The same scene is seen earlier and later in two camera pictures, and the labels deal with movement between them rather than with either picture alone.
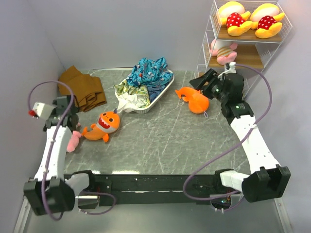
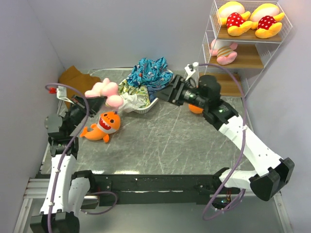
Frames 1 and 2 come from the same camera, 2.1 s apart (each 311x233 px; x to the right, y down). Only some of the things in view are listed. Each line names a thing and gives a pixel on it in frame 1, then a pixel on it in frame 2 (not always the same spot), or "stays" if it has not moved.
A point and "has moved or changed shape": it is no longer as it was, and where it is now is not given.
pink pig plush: x=74 y=141 has moved or changed shape
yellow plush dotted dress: x=233 y=14 stays
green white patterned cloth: x=131 y=98 stays
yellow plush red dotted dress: x=265 y=19 stays
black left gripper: x=55 y=103 → x=95 y=104
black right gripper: x=209 y=76 → x=175 y=96
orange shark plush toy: x=108 y=122 stays
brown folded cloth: x=87 y=90 stays
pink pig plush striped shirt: x=224 y=55 stays
